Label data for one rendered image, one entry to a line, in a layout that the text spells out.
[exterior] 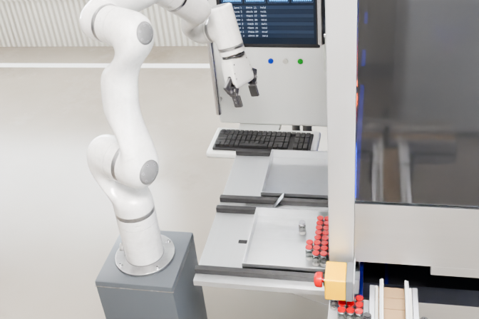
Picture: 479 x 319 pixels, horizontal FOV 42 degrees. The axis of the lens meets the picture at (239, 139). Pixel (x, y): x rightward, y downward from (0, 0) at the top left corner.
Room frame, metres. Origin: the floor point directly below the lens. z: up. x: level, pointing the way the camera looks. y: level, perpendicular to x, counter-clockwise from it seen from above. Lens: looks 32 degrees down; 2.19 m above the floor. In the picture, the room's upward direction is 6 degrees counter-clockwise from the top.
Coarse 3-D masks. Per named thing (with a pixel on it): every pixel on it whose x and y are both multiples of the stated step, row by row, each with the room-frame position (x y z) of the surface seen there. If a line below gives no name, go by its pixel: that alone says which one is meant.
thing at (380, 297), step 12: (372, 288) 1.16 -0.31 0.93; (384, 288) 1.16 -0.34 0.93; (396, 288) 1.16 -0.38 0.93; (408, 288) 1.12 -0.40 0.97; (372, 300) 1.12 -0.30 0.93; (384, 300) 1.12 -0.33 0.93; (396, 300) 1.12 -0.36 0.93; (408, 300) 1.08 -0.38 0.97; (372, 312) 1.08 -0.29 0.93; (384, 312) 1.08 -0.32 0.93; (396, 312) 1.08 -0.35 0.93; (408, 312) 1.04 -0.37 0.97
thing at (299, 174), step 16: (272, 160) 1.89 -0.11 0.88; (288, 160) 1.88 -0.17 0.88; (304, 160) 1.87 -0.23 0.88; (320, 160) 1.85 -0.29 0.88; (272, 176) 1.79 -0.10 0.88; (288, 176) 1.78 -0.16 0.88; (304, 176) 1.77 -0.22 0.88; (320, 176) 1.76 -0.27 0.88; (272, 192) 1.65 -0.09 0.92; (288, 192) 1.68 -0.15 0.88; (304, 192) 1.68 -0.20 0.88; (320, 192) 1.67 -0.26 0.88
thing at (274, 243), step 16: (256, 208) 1.58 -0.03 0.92; (272, 208) 1.57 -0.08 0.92; (256, 224) 1.54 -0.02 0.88; (272, 224) 1.53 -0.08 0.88; (288, 224) 1.52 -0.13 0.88; (256, 240) 1.46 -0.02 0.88; (272, 240) 1.45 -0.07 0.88; (288, 240) 1.44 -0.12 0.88; (304, 240) 1.44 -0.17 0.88; (256, 256) 1.39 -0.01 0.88; (272, 256) 1.38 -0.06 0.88; (288, 256) 1.37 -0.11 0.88; (304, 256) 1.37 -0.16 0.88; (304, 272) 1.29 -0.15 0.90
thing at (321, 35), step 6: (318, 0) 1.66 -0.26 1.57; (318, 6) 1.66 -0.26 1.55; (318, 12) 1.66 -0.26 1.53; (318, 18) 1.66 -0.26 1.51; (318, 24) 1.66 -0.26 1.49; (318, 30) 1.66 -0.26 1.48; (318, 36) 1.66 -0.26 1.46; (324, 36) 1.66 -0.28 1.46; (318, 42) 1.67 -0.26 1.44; (324, 42) 1.66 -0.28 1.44
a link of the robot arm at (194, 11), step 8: (184, 0) 1.66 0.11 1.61; (192, 0) 1.68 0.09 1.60; (200, 0) 1.71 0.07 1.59; (184, 8) 1.66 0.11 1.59; (192, 8) 1.68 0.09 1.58; (200, 8) 1.70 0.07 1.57; (208, 8) 1.73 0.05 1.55; (184, 16) 1.69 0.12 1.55; (192, 16) 1.69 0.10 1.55; (200, 16) 1.71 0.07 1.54; (208, 16) 1.73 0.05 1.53; (184, 24) 1.77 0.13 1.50; (192, 24) 1.73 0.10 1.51; (200, 24) 1.86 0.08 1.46; (184, 32) 1.79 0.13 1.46; (192, 32) 1.81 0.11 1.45; (200, 32) 1.84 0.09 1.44; (192, 40) 1.83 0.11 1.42; (200, 40) 1.84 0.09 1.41; (208, 40) 1.83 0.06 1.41
